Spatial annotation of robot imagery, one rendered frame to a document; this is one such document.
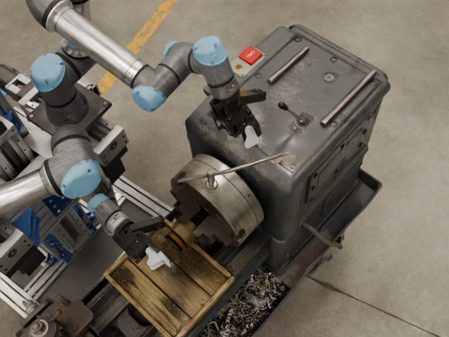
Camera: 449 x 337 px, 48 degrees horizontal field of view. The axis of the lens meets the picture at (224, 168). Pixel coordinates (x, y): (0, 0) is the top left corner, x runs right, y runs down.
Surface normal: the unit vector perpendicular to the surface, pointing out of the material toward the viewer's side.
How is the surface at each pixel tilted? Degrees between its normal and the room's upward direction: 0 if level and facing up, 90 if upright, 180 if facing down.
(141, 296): 0
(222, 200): 26
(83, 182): 89
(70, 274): 0
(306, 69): 0
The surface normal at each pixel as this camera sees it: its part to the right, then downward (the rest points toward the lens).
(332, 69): -0.07, -0.51
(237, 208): 0.48, 0.05
